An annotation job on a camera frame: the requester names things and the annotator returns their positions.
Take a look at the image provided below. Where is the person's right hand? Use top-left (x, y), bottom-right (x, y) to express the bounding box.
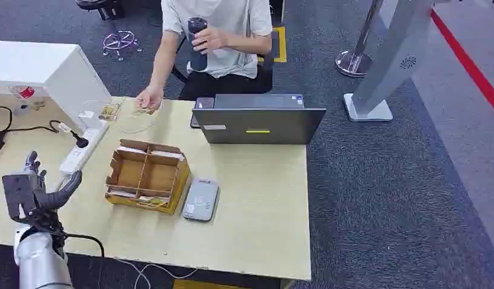
top-left (136, 85), bottom-right (164, 111)

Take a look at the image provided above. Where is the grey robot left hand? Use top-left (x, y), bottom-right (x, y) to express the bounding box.
top-left (2, 151), bottom-right (83, 237)

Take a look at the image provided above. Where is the person's left hand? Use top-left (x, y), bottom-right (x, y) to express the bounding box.
top-left (191, 25), bottom-right (228, 55)

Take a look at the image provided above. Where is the printed card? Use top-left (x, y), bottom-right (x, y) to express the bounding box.
top-left (131, 106), bottom-right (157, 117)
top-left (98, 104), bottom-right (120, 122)

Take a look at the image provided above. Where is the black bottle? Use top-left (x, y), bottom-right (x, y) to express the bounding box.
top-left (186, 16), bottom-right (209, 72)

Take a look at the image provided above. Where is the person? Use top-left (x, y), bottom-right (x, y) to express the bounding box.
top-left (136, 0), bottom-right (274, 111)

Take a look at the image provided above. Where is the purple chair star base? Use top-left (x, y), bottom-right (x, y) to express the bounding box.
top-left (102, 30), bottom-right (143, 61)

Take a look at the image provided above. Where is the white power strip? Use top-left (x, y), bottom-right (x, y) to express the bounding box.
top-left (58, 121), bottom-right (110, 176)

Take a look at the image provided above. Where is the wooden card box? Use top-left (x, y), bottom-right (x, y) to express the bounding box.
top-left (105, 138), bottom-right (191, 216)

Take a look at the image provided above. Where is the dark grey laptop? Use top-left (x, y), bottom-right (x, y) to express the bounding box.
top-left (192, 94), bottom-right (327, 145)

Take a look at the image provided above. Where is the white cabinet box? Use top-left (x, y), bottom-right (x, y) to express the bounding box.
top-left (0, 40), bottom-right (113, 133)

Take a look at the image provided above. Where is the black stool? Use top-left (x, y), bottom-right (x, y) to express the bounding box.
top-left (75, 0), bottom-right (127, 21)

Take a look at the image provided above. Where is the red floor tape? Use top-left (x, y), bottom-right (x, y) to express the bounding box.
top-left (430, 8), bottom-right (494, 120)

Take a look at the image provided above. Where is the clear thin cable loop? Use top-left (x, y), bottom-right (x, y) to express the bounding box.
top-left (81, 99), bottom-right (162, 135)

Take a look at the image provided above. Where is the black plug with cable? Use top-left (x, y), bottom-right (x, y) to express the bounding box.
top-left (0, 105), bottom-right (90, 149)

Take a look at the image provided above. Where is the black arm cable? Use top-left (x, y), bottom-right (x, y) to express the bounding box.
top-left (51, 232), bottom-right (106, 289)

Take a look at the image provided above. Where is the chrome stanchion post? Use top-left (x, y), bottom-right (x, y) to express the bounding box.
top-left (335, 0), bottom-right (386, 78)

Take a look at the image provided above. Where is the white cable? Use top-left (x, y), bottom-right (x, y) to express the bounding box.
top-left (111, 258), bottom-right (199, 289)

